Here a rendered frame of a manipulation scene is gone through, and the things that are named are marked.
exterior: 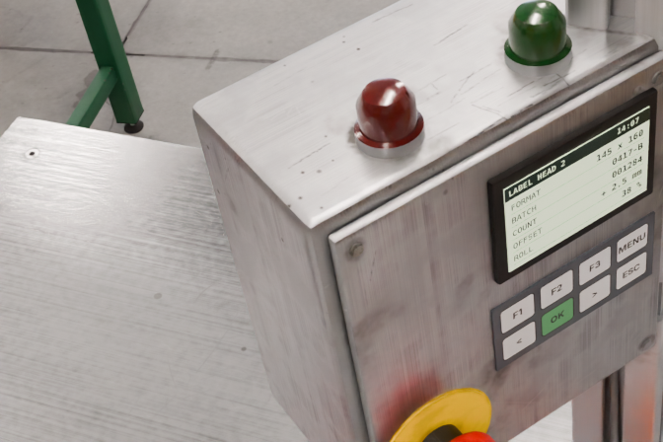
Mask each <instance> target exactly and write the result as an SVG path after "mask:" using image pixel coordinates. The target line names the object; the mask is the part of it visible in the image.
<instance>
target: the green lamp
mask: <svg viewBox="0 0 663 442"><path fill-rule="evenodd" d="M571 58H572V41H571V38H570V37H569V35H568V34H567V33H566V18H565V16H564V15H563V13H562V12H561V11H560V10H559V9H558V8H557V6H556V5H555V4H554V3H553V2H551V1H548V0H529V1H526V2H524V3H522V4H520V5H519V6H518V7H517V8H516V10H515V11H514V13H513V14H512V15H511V17H510V18H509V20H508V39H507V40H506V41H505V44H504V60H505V63H506V64H507V66H508V67H509V68H510V69H511V70H512V71H514V72H516V73H518V74H521V75H524V76H530V77H543V76H549V75H552V74H555V73H557V72H559V71H561V70H562V69H564V68H565V67H566V66H567V65H568V64H569V62H570V61H571Z"/></svg>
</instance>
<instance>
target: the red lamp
mask: <svg viewBox="0 0 663 442"><path fill-rule="evenodd" d="M355 107H356V113H357V119H356V121H355V123H354V134H355V140H356V144H357V146H358V148H359V149H360V150H361V151H362V152H363V153H365V154H366V155H368V156H371V157H374V158H378V159H394V158H399V157H402V156H405V155H407V154H409V153H411V152H412V151H414V150H416V149H417V148H418V147H419V146H420V145H421V143H422V142H423V140H424V137H425V126H424V120H423V116H422V114H421V113H420V112H419V111H418V110H417V107H416V99H415V94H414V93H413V91H412V90H411V89H410V88H409V87H408V86H407V85H405V84H404V83H403V82H402V81H400V80H398V79H395V78H379V79H376V80H373V81H371V82H370V83H368V84H367V85H366V86H365V87H364V88H363V90H362V91H361V93H360V95H359V96H358V98H357V100H356V104H355Z"/></svg>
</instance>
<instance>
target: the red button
mask: <svg viewBox="0 0 663 442"><path fill-rule="evenodd" d="M422 442H495V441H494V440H493V439H492V438H491V437H490V436H489V435H488V434H486V433H483V432H479V431H472V432H467V433H464V434H463V433H462V432H461V431H460V430H459V429H458V428H457V427H456V426H455V425H453V424H446V425H442V426H440V427H438V428H436V429H435V430H433V431H432V432H431V433H429V434H428V435H427V436H426V437H425V439H424V440H423V441H422Z"/></svg>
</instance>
